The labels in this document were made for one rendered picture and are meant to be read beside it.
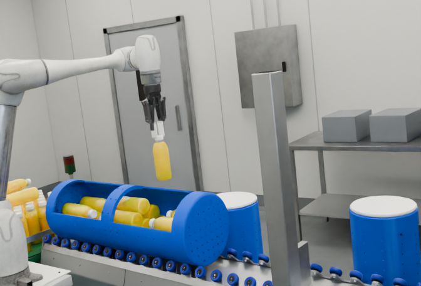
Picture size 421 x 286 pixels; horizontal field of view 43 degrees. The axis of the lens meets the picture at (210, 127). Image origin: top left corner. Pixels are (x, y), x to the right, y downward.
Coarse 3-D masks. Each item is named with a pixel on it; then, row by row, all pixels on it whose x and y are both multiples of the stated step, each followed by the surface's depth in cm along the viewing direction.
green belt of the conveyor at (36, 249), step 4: (36, 244) 273; (40, 244) 272; (32, 248) 266; (36, 248) 266; (40, 248) 265; (28, 252) 262; (32, 252) 261; (36, 252) 262; (40, 252) 263; (28, 256) 258; (32, 256) 259; (36, 256) 260; (40, 256) 262; (28, 260) 257; (32, 260) 259; (36, 260) 260; (40, 260) 263
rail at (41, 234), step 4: (40, 232) 265; (44, 232) 267; (48, 232) 269; (52, 232) 270; (28, 236) 260; (32, 236) 262; (36, 236) 263; (40, 236) 265; (28, 240) 260; (32, 240) 262
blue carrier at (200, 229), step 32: (64, 192) 257; (96, 192) 266; (128, 192) 249; (160, 192) 233; (192, 192) 216; (64, 224) 242; (96, 224) 226; (192, 224) 199; (224, 224) 214; (160, 256) 211; (192, 256) 199
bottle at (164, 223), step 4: (164, 216) 213; (156, 220) 213; (160, 220) 211; (164, 220) 210; (168, 220) 209; (152, 224) 215; (156, 224) 212; (160, 224) 210; (164, 224) 209; (168, 224) 208; (156, 228) 212; (160, 228) 210; (164, 228) 209; (168, 228) 208
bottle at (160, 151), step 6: (156, 144) 234; (162, 144) 234; (156, 150) 233; (162, 150) 233; (168, 150) 236; (156, 156) 234; (162, 156) 234; (168, 156) 236; (156, 162) 235; (162, 162) 234; (168, 162) 235; (156, 168) 235; (162, 168) 234; (168, 168) 235; (156, 174) 237; (162, 174) 235; (168, 174) 235; (162, 180) 235
